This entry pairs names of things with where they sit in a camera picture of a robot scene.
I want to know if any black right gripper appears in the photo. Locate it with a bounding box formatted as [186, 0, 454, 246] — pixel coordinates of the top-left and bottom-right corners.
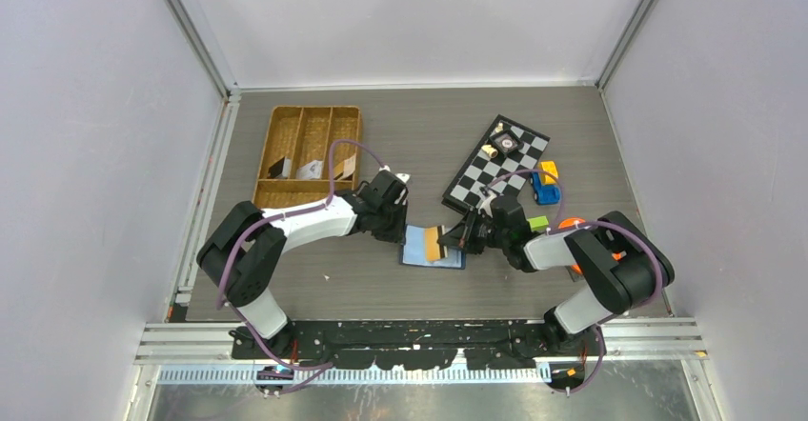
[439, 207, 510, 254]

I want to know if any tan credit card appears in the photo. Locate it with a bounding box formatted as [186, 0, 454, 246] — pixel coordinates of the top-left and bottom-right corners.
[424, 226, 448, 263]

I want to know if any blue card holder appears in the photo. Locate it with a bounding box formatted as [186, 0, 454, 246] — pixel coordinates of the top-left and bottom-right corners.
[398, 225, 466, 270]

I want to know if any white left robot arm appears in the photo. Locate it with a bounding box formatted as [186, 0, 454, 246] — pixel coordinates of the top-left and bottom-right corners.
[196, 168, 410, 358]

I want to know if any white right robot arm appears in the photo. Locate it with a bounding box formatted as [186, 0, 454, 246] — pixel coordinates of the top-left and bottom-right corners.
[435, 195, 675, 355]

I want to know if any white credit card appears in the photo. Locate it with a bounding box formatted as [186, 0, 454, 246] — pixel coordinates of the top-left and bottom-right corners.
[295, 159, 324, 180]

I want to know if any black credit card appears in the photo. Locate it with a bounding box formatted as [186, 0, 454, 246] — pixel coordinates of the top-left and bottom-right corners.
[266, 156, 292, 180]

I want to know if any green toy block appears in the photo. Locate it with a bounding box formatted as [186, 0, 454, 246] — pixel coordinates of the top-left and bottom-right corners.
[527, 215, 550, 232]

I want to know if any black white chessboard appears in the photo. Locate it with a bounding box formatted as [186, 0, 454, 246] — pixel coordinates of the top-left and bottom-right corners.
[441, 115, 551, 214]

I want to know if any woven bamboo cutlery tray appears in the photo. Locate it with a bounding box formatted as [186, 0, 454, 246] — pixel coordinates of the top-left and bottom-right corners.
[252, 106, 363, 209]

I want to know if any blue yellow toy car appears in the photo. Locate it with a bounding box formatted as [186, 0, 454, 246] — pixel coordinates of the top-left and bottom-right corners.
[530, 161, 562, 205]

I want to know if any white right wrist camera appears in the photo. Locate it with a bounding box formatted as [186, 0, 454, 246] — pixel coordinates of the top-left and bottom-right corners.
[477, 191, 498, 216]

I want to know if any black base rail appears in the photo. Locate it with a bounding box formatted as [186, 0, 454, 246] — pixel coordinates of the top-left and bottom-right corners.
[229, 319, 599, 371]

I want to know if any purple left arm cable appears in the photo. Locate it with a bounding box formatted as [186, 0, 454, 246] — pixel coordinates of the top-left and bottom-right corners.
[214, 139, 393, 394]

